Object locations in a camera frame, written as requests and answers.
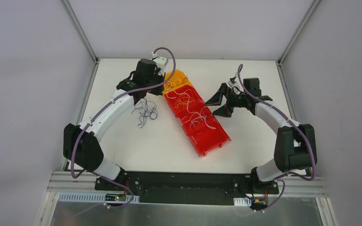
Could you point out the red middle bin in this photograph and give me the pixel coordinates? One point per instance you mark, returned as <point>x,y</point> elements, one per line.
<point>195,117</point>

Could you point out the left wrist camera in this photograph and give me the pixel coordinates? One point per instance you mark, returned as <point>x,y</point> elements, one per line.
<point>161,63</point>

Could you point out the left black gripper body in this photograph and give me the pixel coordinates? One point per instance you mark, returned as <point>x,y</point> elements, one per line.
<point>155,86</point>

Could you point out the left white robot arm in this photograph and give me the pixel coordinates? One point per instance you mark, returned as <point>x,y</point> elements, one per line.
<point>82,141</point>

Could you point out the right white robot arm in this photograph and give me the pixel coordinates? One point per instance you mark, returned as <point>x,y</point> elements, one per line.
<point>295,142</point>

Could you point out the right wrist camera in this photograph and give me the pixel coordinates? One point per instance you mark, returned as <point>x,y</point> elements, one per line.
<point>233,82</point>

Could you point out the red bin near yellow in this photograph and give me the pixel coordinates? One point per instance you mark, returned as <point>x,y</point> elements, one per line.
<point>184,96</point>

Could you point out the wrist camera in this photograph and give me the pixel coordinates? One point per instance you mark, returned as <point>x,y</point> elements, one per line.
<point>161,63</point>
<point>233,82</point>

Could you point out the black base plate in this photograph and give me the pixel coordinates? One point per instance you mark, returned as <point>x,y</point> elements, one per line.
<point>188,188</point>

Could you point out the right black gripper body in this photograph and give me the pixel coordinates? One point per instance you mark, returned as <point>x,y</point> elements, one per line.
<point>227,100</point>

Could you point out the yellow plastic bin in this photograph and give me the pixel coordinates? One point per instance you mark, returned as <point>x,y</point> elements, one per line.
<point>178,80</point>

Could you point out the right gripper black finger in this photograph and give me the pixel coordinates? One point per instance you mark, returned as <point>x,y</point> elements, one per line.
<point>224,111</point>
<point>216,99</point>

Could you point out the red front bin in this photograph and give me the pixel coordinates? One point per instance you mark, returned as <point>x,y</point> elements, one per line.
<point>205,139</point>

